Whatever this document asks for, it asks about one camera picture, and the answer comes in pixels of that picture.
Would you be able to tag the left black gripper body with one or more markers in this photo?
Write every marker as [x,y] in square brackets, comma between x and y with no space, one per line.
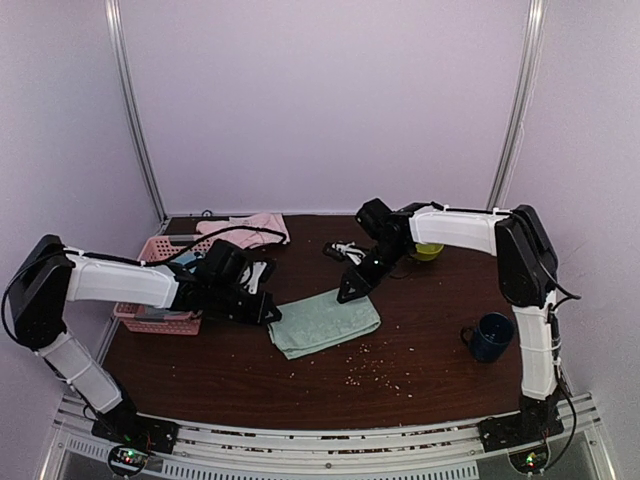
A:
[224,302]

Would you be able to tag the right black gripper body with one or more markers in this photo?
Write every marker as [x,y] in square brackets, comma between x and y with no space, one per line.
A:
[388,256]

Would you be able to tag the green towel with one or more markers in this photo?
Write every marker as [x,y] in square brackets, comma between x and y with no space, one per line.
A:
[319,322]

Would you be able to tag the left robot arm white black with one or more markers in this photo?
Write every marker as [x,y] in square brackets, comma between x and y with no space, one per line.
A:
[224,280]

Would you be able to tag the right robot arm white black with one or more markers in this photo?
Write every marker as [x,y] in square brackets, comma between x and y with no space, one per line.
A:
[527,273]

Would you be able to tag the yellow-green bowl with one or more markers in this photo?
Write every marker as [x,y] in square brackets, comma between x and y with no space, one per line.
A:
[427,252]

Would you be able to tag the blue cartoon towel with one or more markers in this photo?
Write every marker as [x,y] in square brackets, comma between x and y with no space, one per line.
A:
[189,259]

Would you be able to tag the pink towel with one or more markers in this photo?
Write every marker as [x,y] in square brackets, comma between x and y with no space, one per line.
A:
[248,232]

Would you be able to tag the folded blue towel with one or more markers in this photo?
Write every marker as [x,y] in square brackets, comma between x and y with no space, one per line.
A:
[150,314]

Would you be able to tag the pink plastic basket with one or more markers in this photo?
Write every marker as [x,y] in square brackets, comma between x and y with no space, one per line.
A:
[155,293]

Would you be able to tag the dark blue mug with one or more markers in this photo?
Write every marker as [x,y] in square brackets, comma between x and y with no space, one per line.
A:
[489,338]

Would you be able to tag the left round circuit board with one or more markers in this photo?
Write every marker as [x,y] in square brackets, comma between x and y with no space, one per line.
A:
[126,461]

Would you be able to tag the round circuit board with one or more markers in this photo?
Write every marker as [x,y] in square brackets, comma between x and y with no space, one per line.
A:
[126,461]
[530,461]

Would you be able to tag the right round circuit board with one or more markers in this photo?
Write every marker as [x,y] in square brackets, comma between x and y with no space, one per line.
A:
[530,461]

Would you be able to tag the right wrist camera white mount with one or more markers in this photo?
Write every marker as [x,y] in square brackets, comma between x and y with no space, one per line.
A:
[341,252]

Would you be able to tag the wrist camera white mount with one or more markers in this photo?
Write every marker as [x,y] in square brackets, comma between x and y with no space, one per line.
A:
[256,273]
[341,252]

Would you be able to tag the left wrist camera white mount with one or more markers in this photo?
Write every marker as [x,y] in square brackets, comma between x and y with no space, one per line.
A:
[256,273]

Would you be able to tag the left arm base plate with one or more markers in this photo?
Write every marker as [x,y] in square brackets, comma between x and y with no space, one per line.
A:
[149,435]

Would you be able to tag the front aluminium rail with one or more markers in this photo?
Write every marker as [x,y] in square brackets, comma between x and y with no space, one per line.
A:
[449,450]

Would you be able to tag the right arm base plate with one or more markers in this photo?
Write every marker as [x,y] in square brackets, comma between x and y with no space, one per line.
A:
[498,433]

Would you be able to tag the right aluminium frame post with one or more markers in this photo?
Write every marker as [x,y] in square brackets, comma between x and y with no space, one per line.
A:
[523,94]

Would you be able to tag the aluminium frame post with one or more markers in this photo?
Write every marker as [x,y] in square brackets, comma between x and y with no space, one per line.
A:
[133,118]
[523,94]

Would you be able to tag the left aluminium frame post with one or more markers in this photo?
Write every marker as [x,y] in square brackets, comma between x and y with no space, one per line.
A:
[133,118]

